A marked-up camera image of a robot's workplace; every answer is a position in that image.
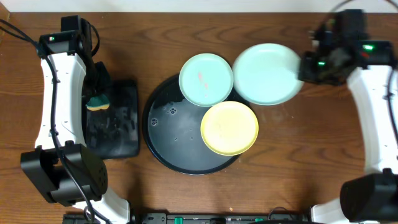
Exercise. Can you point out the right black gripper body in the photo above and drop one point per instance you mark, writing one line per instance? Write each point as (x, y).
(314, 64)

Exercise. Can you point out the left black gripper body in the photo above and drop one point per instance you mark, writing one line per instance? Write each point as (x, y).
(96, 88)

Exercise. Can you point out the green yellow sponge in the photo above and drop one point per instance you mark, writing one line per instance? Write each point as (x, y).
(100, 102)

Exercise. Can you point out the light blue plate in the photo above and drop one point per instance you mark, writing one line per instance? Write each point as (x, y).
(267, 74)

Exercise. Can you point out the light green plate top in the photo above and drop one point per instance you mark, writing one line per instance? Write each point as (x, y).
(206, 79)

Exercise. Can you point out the yellow plate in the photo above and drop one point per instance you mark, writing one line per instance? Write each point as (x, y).
(229, 128)

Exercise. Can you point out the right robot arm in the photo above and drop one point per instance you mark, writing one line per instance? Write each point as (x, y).
(368, 67)

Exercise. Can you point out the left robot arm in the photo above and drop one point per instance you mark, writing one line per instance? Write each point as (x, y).
(61, 167)

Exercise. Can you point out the rectangular black sponge tray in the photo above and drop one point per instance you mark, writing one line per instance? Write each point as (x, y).
(114, 133)

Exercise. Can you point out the round black tray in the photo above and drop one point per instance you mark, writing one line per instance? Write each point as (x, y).
(171, 130)

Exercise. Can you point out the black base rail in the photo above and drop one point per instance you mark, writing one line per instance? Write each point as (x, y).
(162, 218)

